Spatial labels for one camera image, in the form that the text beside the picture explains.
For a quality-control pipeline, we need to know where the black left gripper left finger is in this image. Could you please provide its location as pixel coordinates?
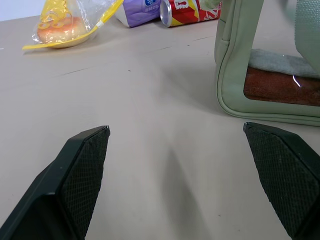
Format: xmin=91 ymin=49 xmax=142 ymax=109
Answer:
xmin=0 ymin=124 xmax=111 ymax=240

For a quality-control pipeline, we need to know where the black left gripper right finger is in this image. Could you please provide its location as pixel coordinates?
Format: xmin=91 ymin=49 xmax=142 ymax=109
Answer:
xmin=242 ymin=121 xmax=320 ymax=240

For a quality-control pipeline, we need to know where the pale green transparent pouch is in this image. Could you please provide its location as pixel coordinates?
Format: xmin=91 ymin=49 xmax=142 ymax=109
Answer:
xmin=214 ymin=0 xmax=320 ymax=128

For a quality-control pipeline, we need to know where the yellow bagged bread snack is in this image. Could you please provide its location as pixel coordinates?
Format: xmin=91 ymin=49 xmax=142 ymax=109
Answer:
xmin=21 ymin=0 xmax=125 ymax=51

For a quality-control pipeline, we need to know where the rust brown folded cloth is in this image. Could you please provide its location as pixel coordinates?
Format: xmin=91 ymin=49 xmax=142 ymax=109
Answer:
xmin=243 ymin=66 xmax=320 ymax=107

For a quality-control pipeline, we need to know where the grey folded cloth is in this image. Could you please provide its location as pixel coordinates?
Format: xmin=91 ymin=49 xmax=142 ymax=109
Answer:
xmin=247 ymin=48 xmax=320 ymax=80

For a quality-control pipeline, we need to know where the round bread bun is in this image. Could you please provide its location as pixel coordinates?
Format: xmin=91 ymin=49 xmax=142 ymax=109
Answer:
xmin=36 ymin=16 xmax=88 ymax=49

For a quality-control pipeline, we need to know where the purple tissue pack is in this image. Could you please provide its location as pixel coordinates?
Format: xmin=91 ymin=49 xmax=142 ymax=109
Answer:
xmin=114 ymin=0 xmax=163 ymax=28

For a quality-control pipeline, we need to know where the red soda can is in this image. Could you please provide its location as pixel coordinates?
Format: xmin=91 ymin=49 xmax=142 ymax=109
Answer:
xmin=159 ymin=0 xmax=223 ymax=28

